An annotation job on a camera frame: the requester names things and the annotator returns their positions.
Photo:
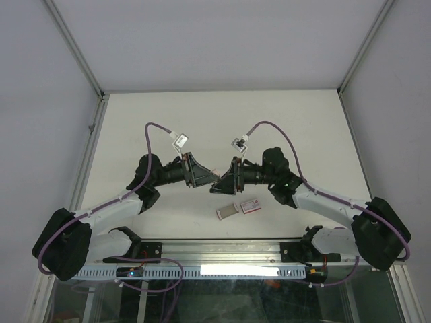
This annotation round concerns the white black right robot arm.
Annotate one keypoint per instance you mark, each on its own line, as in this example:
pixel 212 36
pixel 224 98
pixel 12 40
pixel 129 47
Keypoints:
pixel 370 230

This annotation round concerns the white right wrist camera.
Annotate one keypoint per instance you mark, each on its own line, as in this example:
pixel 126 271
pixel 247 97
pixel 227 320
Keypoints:
pixel 240 145

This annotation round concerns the aluminium frame post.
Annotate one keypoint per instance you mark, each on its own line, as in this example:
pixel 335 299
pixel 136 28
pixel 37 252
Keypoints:
pixel 67 36
pixel 366 44

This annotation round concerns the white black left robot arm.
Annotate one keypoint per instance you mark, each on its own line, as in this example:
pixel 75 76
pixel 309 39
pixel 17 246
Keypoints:
pixel 72 239

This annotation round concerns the left aluminium frame post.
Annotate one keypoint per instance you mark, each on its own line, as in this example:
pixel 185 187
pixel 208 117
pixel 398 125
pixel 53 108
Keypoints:
pixel 67 36

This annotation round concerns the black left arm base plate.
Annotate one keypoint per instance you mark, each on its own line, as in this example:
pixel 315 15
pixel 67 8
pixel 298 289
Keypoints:
pixel 148 251

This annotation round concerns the aluminium mounting rail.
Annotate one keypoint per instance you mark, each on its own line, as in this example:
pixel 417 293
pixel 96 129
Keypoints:
pixel 259 252

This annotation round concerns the white slotted cable duct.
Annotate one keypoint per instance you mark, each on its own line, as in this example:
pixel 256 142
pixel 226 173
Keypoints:
pixel 205 271

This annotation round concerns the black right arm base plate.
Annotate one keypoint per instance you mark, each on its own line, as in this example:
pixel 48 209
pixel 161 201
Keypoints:
pixel 301 253

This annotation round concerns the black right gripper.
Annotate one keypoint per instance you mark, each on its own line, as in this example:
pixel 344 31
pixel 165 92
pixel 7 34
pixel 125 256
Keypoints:
pixel 232 180

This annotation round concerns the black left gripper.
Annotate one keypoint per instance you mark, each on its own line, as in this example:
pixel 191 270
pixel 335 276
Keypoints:
pixel 199 175

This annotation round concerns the red white staple box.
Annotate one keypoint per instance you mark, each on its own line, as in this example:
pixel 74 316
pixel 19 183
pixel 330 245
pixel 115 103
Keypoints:
pixel 250 206

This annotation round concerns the right aluminium frame post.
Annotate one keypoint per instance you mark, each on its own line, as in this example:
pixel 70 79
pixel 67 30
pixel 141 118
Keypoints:
pixel 366 44

